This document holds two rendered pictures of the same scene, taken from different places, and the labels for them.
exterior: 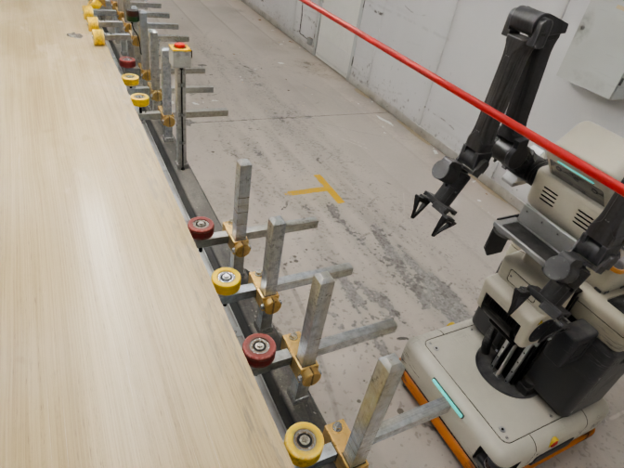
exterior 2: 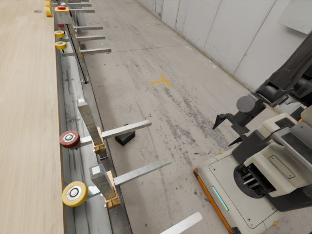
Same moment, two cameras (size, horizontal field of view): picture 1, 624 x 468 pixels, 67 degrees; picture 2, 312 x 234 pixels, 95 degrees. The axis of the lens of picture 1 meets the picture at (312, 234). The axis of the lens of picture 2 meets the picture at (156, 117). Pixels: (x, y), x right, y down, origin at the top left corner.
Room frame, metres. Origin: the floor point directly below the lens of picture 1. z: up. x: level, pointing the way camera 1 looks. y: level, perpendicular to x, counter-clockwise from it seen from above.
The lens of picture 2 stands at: (0.84, -0.05, 1.50)
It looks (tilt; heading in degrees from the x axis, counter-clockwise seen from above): 49 degrees down; 1
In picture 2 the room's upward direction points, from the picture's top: 9 degrees clockwise
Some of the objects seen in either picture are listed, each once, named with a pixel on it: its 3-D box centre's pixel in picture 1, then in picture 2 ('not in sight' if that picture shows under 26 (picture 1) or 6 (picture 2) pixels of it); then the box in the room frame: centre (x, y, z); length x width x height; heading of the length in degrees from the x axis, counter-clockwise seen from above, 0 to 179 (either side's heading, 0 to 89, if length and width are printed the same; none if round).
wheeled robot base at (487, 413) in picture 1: (497, 386); (242, 184); (1.36, -0.93, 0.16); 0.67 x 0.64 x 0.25; 123
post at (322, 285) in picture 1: (308, 347); not in sight; (0.75, -0.04, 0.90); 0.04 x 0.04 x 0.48; 33
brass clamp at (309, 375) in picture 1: (300, 358); not in sight; (0.77, -0.03, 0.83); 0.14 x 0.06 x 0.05; 33
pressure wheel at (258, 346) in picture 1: (257, 359); not in sight; (0.72, 0.07, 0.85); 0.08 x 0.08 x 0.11
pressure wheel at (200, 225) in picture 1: (201, 237); (72, 143); (1.15, 0.34, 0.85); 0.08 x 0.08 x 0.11
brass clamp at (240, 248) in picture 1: (236, 239); (98, 140); (1.19, 0.24, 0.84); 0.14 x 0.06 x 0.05; 33
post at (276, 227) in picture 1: (268, 287); (109, 192); (0.96, 0.09, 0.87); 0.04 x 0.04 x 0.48; 33
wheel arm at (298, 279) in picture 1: (288, 282); (128, 177); (1.04, 0.04, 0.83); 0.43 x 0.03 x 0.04; 123
